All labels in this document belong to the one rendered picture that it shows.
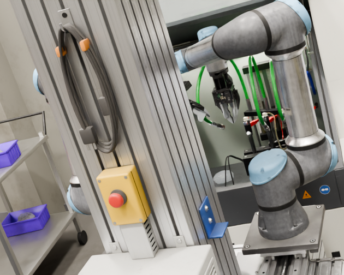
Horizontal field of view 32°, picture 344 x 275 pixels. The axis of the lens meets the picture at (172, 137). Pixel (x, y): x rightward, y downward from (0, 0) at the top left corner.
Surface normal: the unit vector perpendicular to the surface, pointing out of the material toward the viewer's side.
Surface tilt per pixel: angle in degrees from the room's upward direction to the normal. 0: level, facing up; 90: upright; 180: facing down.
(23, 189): 90
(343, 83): 76
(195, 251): 0
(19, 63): 90
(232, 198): 90
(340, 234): 90
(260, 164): 8
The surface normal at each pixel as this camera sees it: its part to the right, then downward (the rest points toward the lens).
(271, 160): -0.40, -0.85
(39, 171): 0.91, -0.16
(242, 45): -0.30, 0.57
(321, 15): -0.25, 0.14
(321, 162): 0.38, 0.23
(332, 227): -0.18, 0.37
